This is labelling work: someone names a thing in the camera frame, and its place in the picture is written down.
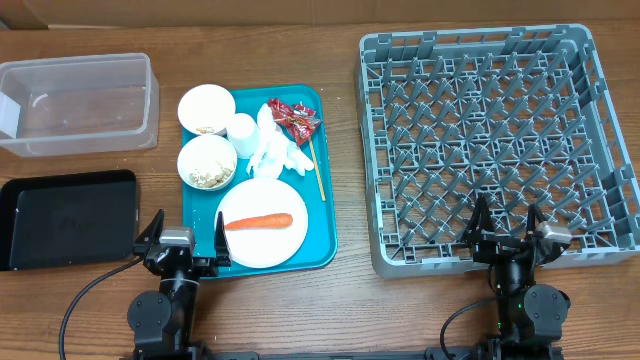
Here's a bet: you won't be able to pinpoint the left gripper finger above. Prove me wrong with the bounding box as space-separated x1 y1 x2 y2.
132 209 165 257
214 211 232 267

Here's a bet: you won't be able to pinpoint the orange carrot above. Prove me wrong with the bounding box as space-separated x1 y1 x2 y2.
225 213 293 231

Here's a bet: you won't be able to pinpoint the wooden skewer stick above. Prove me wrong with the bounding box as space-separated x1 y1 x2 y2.
297 102 326 202

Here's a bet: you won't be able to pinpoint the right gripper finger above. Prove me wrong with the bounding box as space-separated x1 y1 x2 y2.
461 194 495 245
525 204 547 240

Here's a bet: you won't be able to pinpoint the crumpled white napkin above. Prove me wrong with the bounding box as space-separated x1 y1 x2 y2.
246 103 315 179

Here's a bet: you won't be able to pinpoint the rice and food scraps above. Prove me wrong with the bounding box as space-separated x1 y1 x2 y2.
189 161 233 188

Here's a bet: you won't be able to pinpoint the white bowl with food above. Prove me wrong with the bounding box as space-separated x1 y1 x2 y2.
177 135 238 191

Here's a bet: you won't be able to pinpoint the pink round plate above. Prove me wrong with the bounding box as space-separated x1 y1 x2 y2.
218 178 308 268

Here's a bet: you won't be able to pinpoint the clear plastic storage bin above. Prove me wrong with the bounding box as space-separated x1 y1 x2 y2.
1 53 159 157

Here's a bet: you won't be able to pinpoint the black plastic waste tray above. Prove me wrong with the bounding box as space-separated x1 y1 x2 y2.
1 170 139 271

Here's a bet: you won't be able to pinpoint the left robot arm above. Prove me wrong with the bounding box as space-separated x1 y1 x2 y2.
127 210 231 359

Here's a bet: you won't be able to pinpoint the red snack wrapper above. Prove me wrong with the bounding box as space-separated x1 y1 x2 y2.
267 98 322 146

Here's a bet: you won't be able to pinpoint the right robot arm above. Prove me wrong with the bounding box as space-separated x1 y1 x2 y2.
462 195 572 359

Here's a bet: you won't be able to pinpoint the grey plastic dishwasher rack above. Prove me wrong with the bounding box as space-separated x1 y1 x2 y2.
355 24 639 278

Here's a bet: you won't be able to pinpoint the teal plastic serving tray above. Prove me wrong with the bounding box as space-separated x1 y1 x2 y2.
182 85 338 278

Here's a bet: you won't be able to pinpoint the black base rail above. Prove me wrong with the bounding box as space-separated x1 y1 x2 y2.
199 346 496 360

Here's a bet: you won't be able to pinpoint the white paper cup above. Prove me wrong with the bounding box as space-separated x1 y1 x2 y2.
226 113 259 159

